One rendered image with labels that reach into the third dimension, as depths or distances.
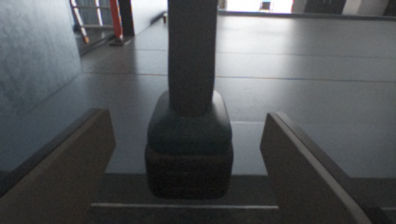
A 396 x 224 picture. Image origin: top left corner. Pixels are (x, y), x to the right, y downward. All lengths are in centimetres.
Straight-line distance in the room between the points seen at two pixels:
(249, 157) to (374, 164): 14
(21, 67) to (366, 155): 53
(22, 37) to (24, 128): 20
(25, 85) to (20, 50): 6
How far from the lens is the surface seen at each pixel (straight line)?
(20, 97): 48
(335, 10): 544
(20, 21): 50
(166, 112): 17
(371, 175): 28
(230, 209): 26
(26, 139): 31
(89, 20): 420
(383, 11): 605
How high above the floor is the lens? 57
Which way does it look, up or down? 30 degrees down
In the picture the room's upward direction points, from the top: 2 degrees clockwise
